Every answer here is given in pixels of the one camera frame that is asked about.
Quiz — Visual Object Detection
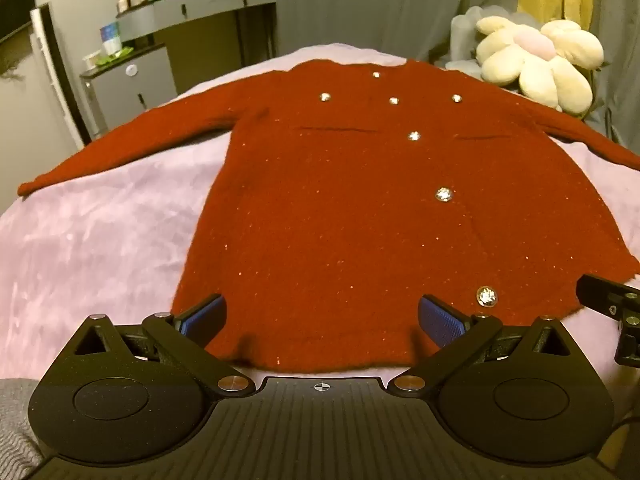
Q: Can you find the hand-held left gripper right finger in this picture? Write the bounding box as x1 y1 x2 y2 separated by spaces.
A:
392 294 581 396

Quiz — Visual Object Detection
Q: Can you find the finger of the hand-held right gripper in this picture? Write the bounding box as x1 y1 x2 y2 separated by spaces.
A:
576 273 640 367

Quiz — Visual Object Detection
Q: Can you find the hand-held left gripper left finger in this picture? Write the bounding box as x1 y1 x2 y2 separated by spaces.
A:
65 294 253 396

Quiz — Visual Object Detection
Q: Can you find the red knit sweater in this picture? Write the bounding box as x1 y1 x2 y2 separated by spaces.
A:
16 58 640 375

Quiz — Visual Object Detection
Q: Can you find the pink blanket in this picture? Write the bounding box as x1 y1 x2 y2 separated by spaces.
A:
0 42 640 391

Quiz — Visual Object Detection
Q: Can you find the grey knit cloth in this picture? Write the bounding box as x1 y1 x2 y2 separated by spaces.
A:
0 377 51 480

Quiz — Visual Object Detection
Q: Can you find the cream flower plush pillow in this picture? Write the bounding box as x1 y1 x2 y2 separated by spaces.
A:
475 16 606 113

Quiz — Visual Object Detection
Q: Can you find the small grey cabinet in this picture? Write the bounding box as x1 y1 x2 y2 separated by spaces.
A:
80 44 177 140

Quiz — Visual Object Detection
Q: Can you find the grey curtain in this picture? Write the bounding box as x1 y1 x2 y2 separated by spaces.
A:
274 0 523 67
591 0 640 153

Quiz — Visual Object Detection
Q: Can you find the green packet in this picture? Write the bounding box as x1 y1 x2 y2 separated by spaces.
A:
95 47 134 67

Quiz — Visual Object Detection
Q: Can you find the white standing panel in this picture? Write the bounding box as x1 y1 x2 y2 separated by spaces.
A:
29 2 94 150

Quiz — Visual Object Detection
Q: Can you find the blue and white box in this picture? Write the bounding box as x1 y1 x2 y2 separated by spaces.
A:
100 22 122 56

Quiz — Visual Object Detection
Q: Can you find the grey vanity dresser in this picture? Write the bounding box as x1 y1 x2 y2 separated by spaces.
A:
115 0 277 70

